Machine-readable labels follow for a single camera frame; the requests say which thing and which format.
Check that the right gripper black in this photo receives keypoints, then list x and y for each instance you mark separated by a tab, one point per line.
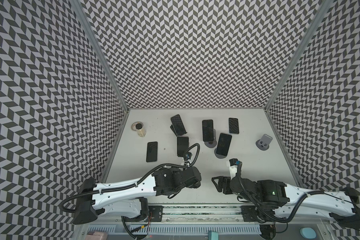
225	184

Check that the teal phone on black stand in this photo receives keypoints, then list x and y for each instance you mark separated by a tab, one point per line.
178	125

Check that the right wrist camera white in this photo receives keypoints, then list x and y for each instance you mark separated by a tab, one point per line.
233	167

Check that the metal base rail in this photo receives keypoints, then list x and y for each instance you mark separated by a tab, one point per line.
184	220

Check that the purple edged phone black stand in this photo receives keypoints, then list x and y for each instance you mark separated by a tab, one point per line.
182	145

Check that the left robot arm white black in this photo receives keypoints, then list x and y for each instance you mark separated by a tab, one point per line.
129	198

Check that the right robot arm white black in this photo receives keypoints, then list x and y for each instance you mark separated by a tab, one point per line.
273	201

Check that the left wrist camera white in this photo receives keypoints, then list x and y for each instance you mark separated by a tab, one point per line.
187	158

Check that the grey round stand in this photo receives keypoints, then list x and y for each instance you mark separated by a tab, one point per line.
213	143
218	155
264	142

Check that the silver aluminium corner post left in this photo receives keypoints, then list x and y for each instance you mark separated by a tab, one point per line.
82	18

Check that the teal phone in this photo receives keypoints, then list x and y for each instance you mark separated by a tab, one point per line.
178	125
234	126

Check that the spice jar with black lid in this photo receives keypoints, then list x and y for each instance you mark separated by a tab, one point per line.
139	128

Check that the silver aluminium corner post right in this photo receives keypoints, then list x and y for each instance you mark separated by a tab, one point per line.
309	34

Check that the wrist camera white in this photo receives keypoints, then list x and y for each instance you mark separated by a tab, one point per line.
233	167
187	158

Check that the silver aluminium corner post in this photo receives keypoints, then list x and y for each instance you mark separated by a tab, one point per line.
309	34
82	18

